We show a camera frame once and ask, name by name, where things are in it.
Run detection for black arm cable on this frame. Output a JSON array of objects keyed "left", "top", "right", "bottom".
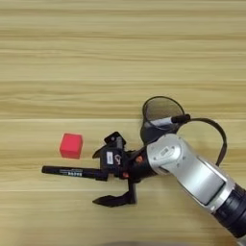
[{"left": 177, "top": 117, "right": 229, "bottom": 168}]

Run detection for black marker pen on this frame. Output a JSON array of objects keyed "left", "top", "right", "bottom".
[{"left": 40, "top": 164, "right": 110, "bottom": 183}]

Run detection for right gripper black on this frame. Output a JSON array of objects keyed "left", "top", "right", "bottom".
[{"left": 91, "top": 143, "right": 159, "bottom": 209}]

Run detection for white marker black cap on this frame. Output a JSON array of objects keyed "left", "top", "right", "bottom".
[{"left": 147, "top": 113, "right": 192, "bottom": 129}]

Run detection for red cube block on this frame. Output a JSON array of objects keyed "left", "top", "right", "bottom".
[{"left": 59, "top": 133, "right": 84, "bottom": 160}]

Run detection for black mesh pen cup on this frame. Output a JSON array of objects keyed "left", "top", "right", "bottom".
[{"left": 139, "top": 95, "right": 186, "bottom": 148}]

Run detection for small black box white label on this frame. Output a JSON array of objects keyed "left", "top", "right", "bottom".
[{"left": 99, "top": 146, "right": 126, "bottom": 177}]

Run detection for white die black dotted face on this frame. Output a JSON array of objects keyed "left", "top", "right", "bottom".
[{"left": 103, "top": 131, "right": 127, "bottom": 150}]

